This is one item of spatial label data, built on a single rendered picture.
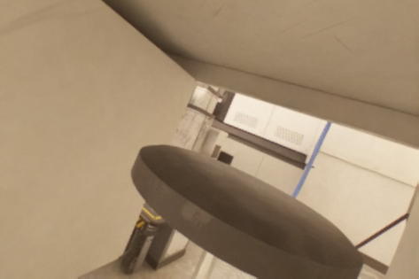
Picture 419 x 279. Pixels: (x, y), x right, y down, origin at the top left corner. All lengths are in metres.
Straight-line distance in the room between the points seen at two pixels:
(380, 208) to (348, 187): 0.35
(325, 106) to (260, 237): 0.41
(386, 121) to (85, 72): 0.61
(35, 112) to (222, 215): 0.33
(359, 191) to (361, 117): 2.59
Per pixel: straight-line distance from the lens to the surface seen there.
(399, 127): 0.58
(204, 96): 1.03
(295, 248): 0.23
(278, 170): 1.86
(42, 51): 0.40
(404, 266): 0.56
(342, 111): 0.57
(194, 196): 0.22
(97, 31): 0.43
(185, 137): 1.01
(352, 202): 3.13
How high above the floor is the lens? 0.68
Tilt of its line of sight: 2 degrees up
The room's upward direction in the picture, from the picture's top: 23 degrees clockwise
